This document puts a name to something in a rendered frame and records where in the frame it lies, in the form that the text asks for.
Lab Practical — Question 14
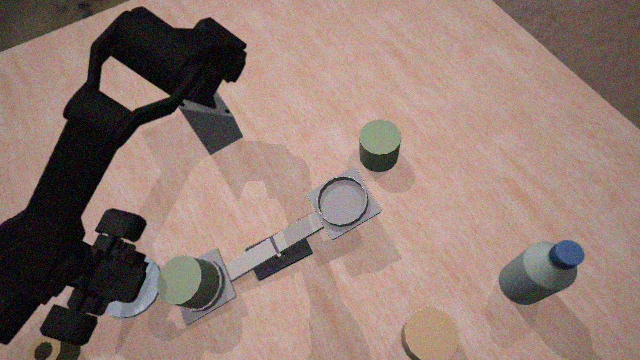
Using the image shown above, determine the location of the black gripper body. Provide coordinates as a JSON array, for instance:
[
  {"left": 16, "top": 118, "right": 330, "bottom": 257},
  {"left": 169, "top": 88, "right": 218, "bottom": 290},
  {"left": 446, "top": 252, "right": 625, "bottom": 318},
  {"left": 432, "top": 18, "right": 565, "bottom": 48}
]
[{"left": 39, "top": 208, "right": 147, "bottom": 346}]

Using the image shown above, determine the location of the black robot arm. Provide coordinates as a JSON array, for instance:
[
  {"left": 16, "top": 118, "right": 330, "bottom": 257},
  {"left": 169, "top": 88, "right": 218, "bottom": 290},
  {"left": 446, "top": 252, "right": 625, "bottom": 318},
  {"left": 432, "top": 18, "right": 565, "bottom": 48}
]
[{"left": 0, "top": 6, "right": 247, "bottom": 346}]

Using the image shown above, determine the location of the grey balance beam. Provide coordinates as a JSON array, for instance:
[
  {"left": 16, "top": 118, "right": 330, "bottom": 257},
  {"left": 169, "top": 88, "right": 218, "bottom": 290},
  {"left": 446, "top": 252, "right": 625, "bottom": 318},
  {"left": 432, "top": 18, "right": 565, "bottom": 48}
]
[{"left": 180, "top": 166, "right": 382, "bottom": 326}]

